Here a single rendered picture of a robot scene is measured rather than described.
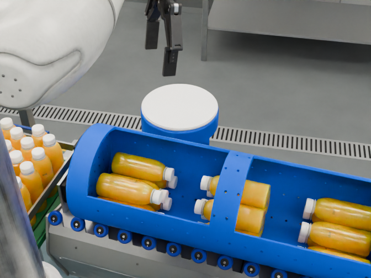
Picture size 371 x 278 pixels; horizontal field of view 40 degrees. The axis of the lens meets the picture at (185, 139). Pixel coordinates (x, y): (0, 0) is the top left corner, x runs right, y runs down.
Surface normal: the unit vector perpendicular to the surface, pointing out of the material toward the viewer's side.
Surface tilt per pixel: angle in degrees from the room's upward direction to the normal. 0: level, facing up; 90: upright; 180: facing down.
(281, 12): 0
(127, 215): 83
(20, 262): 85
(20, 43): 34
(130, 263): 71
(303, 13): 0
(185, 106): 0
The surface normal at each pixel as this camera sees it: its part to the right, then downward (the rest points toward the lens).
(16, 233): 0.82, 0.32
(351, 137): 0.00, -0.76
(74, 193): -0.28, 0.33
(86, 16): 0.76, -0.33
